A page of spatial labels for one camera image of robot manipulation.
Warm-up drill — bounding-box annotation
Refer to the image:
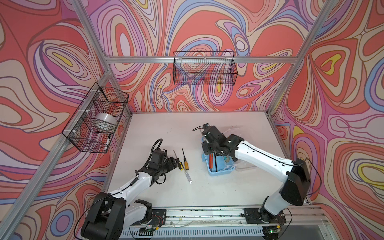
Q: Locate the left black wire basket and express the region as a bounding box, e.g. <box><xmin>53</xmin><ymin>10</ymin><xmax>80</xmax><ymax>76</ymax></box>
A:
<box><xmin>62</xmin><ymin>83</ymin><xmax>129</xmax><ymax>154</ymax></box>

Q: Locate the blue plastic tool box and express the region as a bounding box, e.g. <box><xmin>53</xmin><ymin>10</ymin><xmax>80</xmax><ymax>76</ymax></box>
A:
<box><xmin>202</xmin><ymin>153</ymin><xmax>235</xmax><ymax>177</ymax></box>

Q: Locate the silver tape roll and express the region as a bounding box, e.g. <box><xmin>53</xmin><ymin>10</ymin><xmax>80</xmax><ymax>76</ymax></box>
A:
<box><xmin>95</xmin><ymin>113</ymin><xmax>117</xmax><ymax>132</ymax></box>

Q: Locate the dark steel hex key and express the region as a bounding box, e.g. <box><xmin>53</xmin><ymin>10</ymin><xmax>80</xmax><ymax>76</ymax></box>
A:
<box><xmin>214</xmin><ymin>153</ymin><xmax>218</xmax><ymax>172</ymax></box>

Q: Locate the back black wire basket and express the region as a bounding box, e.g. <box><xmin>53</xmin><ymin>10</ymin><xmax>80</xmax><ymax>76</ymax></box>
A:
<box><xmin>173</xmin><ymin>50</ymin><xmax>238</xmax><ymax>86</ymax></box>

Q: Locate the black wire basket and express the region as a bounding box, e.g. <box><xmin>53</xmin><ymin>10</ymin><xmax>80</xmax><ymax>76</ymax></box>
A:
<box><xmin>173</xmin><ymin>50</ymin><xmax>238</xmax><ymax>86</ymax></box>
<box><xmin>62</xmin><ymin>83</ymin><xmax>129</xmax><ymax>154</ymax></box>

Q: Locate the clear handled screwdriver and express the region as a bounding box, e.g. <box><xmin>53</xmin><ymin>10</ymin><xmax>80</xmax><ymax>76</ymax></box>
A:
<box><xmin>184</xmin><ymin>170</ymin><xmax>193</xmax><ymax>184</ymax></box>

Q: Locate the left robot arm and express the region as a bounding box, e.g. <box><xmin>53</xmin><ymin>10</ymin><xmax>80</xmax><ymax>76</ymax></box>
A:
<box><xmin>74</xmin><ymin>157</ymin><xmax>178</xmax><ymax>240</ymax></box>

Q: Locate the red sleeved hex key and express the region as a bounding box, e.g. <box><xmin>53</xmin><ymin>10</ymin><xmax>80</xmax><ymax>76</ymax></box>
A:
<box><xmin>209</xmin><ymin>154</ymin><xmax>214</xmax><ymax>171</ymax></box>

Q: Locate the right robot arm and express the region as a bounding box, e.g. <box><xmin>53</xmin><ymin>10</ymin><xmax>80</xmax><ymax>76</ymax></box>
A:
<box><xmin>201</xmin><ymin>124</ymin><xmax>311</xmax><ymax>224</ymax></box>

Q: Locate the yellow black screwdriver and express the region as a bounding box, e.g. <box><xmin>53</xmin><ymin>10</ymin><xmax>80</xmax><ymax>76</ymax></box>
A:
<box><xmin>174</xmin><ymin>151</ymin><xmax>184</xmax><ymax>171</ymax></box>

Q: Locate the clear tool box lid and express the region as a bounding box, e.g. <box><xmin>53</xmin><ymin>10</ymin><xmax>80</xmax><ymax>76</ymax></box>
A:
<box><xmin>221</xmin><ymin>128</ymin><xmax>259</xmax><ymax>172</ymax></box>

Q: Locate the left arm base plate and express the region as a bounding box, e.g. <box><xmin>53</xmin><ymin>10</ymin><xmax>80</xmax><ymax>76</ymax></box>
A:
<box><xmin>133</xmin><ymin>209</ymin><xmax>167</xmax><ymax>229</ymax></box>

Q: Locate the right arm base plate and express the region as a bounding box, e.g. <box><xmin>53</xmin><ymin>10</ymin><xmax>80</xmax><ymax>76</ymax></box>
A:
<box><xmin>242</xmin><ymin>208</ymin><xmax>287</xmax><ymax>225</ymax></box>

